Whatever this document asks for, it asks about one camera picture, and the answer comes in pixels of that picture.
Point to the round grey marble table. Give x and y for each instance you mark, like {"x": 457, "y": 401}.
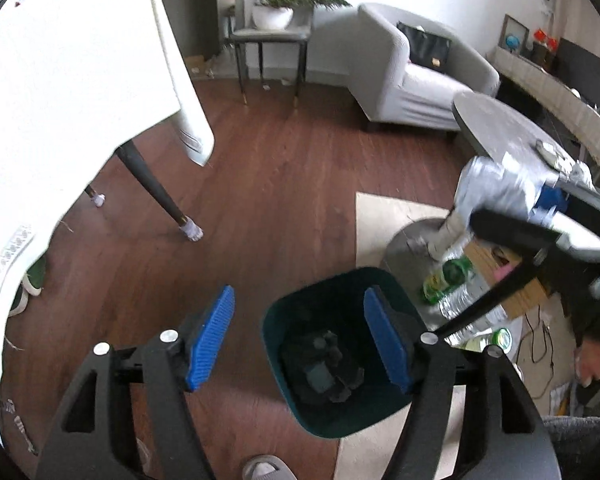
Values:
{"x": 490, "y": 120}

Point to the person's right hand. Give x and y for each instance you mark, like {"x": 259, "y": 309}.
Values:
{"x": 594, "y": 362}

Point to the small blue globe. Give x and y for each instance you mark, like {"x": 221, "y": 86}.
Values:
{"x": 512, "y": 43}

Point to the small red flags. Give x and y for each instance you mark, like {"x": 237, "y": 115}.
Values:
{"x": 545, "y": 37}

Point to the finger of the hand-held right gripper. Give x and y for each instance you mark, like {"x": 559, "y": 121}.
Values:
{"x": 520, "y": 237}
{"x": 550, "y": 201}

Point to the white patterned tablecloth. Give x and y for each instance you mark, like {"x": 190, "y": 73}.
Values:
{"x": 70, "y": 60}

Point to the black-legged dining table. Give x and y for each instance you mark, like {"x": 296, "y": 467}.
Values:
{"x": 150, "y": 185}

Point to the person's grey fleece clothing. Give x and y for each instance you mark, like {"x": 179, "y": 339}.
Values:
{"x": 580, "y": 442}

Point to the small cardboard box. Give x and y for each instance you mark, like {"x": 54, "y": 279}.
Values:
{"x": 195, "y": 62}

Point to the potted plant in white pot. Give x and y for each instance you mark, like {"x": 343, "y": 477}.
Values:
{"x": 271, "y": 17}

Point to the green and white shoe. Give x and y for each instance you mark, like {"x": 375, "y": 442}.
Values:
{"x": 36, "y": 280}

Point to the large brown cardboard box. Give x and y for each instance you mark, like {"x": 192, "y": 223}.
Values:
{"x": 525, "y": 297}

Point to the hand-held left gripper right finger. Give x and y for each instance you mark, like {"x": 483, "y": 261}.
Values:
{"x": 385, "y": 340}

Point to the picture frame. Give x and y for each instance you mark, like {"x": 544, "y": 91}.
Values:
{"x": 517, "y": 24}

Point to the black television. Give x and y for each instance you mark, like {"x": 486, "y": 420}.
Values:
{"x": 585, "y": 72}

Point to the grey armchair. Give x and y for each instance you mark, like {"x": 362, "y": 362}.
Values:
{"x": 430, "y": 90}

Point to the dark green trash bin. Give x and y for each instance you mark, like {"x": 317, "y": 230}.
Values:
{"x": 290, "y": 320}

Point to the grey slipper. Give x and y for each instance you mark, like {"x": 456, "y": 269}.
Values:
{"x": 267, "y": 469}

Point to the round grey coffee table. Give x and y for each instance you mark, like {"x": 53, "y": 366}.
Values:
{"x": 545, "y": 85}

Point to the clear plastic water bottle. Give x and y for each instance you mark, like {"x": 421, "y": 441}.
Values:
{"x": 472, "y": 301}

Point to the black handbag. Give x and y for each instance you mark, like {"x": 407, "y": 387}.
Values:
{"x": 425, "y": 47}

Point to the green plastic bottle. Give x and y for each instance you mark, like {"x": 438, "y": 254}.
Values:
{"x": 447, "y": 277}

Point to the beige rug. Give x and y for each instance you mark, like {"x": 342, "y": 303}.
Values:
{"x": 375, "y": 220}

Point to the white table leg sock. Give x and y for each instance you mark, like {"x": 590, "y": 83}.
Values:
{"x": 192, "y": 232}
{"x": 98, "y": 201}

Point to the dark wooden door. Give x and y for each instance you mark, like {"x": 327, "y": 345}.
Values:
{"x": 200, "y": 10}

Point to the bottle with green cap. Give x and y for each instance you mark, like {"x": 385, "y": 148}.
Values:
{"x": 502, "y": 338}

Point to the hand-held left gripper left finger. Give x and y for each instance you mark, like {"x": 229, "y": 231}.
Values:
{"x": 210, "y": 340}

